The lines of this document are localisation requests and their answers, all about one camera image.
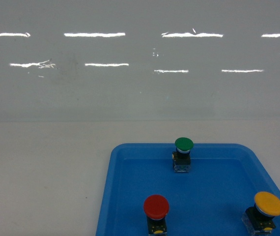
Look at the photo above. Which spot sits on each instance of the red mushroom push button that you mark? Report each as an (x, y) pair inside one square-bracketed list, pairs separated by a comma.
[(156, 208)]

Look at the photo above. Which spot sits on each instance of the yellow mushroom push button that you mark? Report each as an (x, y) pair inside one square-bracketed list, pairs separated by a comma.
[(258, 219)]

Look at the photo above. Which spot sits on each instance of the green mushroom push button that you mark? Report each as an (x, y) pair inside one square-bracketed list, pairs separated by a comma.
[(181, 160)]

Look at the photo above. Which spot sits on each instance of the blue plastic tray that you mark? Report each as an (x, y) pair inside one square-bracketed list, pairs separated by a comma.
[(207, 201)]

